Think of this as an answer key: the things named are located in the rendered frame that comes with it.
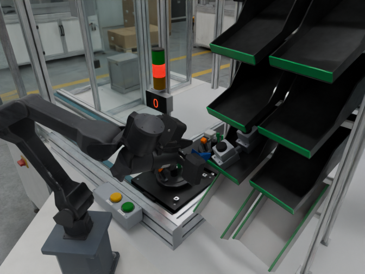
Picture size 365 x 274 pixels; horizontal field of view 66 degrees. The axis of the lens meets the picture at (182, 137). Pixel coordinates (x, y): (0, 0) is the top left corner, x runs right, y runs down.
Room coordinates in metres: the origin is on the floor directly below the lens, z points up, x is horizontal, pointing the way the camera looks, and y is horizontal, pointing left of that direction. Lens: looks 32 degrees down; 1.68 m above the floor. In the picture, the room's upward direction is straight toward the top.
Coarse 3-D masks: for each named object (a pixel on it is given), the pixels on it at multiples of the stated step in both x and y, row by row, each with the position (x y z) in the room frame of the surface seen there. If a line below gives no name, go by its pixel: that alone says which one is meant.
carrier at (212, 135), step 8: (208, 136) 1.16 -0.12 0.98; (216, 136) 1.08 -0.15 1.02; (192, 144) 1.10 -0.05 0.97; (200, 144) 1.06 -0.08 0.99; (208, 144) 1.07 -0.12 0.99; (216, 144) 1.03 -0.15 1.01; (184, 152) 1.03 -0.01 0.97; (200, 152) 1.01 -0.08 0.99; (208, 152) 0.99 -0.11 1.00; (208, 168) 0.92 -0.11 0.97
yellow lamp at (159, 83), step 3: (153, 78) 1.06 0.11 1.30; (156, 78) 1.04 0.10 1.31; (159, 78) 1.04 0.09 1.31; (162, 78) 1.05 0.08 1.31; (165, 78) 1.06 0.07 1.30; (153, 81) 1.06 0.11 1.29; (156, 81) 1.04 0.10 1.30; (159, 81) 1.04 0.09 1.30; (162, 81) 1.05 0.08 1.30; (165, 81) 1.06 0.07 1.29; (153, 84) 1.06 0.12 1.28; (156, 84) 1.05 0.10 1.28; (159, 84) 1.04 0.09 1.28; (162, 84) 1.05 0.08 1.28; (165, 84) 1.06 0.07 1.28; (156, 87) 1.05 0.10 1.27; (159, 87) 1.04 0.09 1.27; (162, 87) 1.05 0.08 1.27; (165, 87) 1.06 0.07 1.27
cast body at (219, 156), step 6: (222, 144) 0.63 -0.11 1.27; (228, 144) 0.64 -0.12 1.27; (216, 150) 0.63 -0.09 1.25; (222, 150) 0.62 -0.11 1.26; (228, 150) 0.62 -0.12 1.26; (234, 150) 0.62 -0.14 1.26; (240, 150) 0.66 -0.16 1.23; (216, 156) 0.64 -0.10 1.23; (222, 156) 0.61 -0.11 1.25; (228, 156) 0.62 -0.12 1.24; (234, 156) 0.63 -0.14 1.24; (216, 162) 0.62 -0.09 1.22; (222, 162) 0.62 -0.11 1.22; (228, 162) 0.62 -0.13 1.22; (234, 162) 0.63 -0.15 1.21; (222, 168) 0.61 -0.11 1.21
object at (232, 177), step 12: (228, 132) 0.71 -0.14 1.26; (264, 144) 0.67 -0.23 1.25; (276, 144) 0.65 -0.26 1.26; (240, 156) 0.65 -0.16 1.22; (252, 156) 0.64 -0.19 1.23; (264, 156) 0.62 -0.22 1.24; (216, 168) 0.62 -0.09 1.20; (228, 168) 0.62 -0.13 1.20; (240, 168) 0.61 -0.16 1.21; (252, 168) 0.59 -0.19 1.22; (240, 180) 0.57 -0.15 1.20
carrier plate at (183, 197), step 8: (136, 176) 0.86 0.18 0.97; (144, 176) 0.86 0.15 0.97; (152, 176) 0.86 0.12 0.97; (208, 176) 0.86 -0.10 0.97; (136, 184) 0.82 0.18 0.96; (144, 184) 0.82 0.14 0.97; (152, 184) 0.82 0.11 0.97; (200, 184) 0.82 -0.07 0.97; (208, 184) 0.82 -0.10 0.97; (152, 192) 0.77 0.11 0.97; (160, 192) 0.77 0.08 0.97; (168, 192) 0.77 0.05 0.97; (176, 192) 0.77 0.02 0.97; (184, 192) 0.77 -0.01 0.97; (192, 192) 0.77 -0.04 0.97; (160, 200) 0.73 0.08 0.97; (168, 200) 0.73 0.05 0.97; (184, 200) 0.73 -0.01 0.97; (168, 208) 0.70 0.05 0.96; (176, 208) 0.69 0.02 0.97
